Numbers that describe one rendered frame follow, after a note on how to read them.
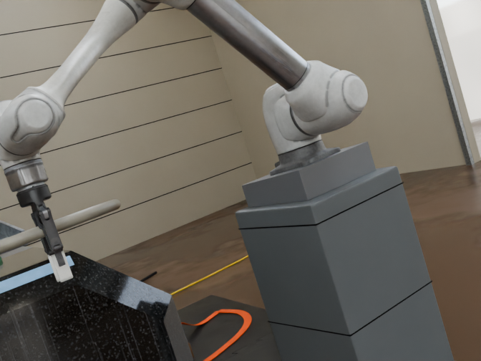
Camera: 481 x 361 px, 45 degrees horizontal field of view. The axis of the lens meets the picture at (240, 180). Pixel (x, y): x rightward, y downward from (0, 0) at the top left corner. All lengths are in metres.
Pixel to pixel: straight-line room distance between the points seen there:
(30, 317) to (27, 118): 0.66
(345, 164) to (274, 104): 0.29
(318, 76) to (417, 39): 4.74
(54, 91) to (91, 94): 6.52
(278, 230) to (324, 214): 0.19
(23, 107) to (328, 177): 0.94
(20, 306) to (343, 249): 0.92
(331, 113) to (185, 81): 6.90
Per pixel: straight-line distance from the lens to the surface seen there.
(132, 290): 1.83
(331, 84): 1.66
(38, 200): 1.43
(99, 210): 1.52
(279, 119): 1.83
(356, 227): 1.77
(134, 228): 7.84
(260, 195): 1.90
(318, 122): 1.71
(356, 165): 1.88
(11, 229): 1.97
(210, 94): 8.67
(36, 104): 1.26
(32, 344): 1.74
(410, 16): 6.39
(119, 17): 1.62
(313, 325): 1.87
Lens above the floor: 1.07
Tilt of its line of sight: 5 degrees down
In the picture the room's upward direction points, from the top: 18 degrees counter-clockwise
